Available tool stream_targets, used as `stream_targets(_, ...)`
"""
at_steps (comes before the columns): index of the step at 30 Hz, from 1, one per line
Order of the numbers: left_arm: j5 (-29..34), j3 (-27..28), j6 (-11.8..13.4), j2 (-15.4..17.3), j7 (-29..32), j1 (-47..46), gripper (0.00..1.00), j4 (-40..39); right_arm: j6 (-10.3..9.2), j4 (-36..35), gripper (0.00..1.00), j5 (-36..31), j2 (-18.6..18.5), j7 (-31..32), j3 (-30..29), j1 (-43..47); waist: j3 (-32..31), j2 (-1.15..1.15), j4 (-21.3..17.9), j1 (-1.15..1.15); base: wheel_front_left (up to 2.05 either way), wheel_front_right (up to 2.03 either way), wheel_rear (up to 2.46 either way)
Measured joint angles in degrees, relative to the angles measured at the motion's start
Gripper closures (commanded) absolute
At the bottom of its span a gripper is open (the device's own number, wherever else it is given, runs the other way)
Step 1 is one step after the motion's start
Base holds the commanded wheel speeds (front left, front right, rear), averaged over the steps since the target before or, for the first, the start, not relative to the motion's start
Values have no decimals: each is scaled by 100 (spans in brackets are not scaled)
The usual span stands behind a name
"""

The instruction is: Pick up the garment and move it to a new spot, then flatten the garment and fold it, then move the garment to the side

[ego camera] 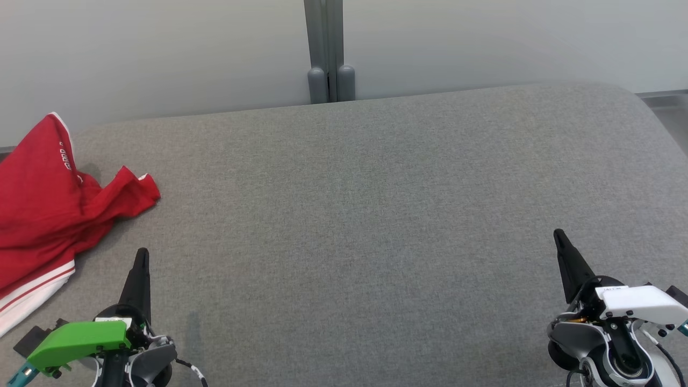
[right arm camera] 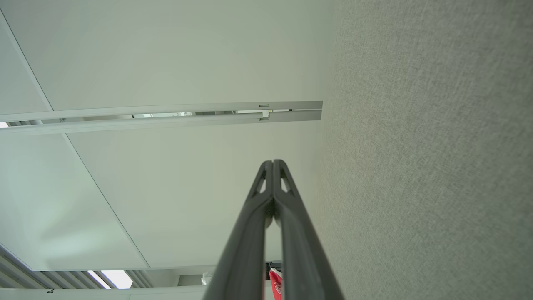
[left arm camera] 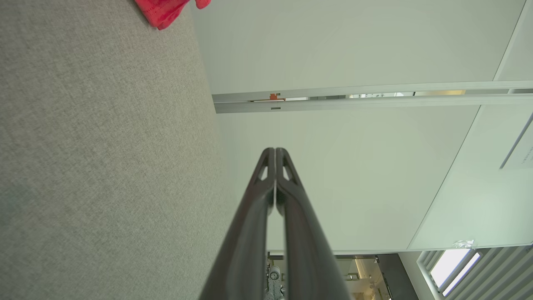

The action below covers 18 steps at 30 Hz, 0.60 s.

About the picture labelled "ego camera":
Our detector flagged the left camera cable teal plug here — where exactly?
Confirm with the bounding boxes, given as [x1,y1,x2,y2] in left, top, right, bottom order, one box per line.
[5,363,38,387]

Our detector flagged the grey partition post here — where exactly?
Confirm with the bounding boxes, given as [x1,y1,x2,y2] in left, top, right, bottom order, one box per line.
[304,0,356,104]

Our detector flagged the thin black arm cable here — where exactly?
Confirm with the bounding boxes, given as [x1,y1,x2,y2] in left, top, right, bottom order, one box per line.
[175,357,209,387]

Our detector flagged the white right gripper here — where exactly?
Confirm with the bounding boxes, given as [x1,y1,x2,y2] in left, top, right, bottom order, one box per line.
[554,228,688,326]

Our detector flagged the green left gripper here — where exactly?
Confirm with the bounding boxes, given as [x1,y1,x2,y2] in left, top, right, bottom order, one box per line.
[27,247,156,376]

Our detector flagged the red basketball shorts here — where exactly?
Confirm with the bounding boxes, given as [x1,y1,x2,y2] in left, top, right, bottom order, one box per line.
[0,112,161,259]

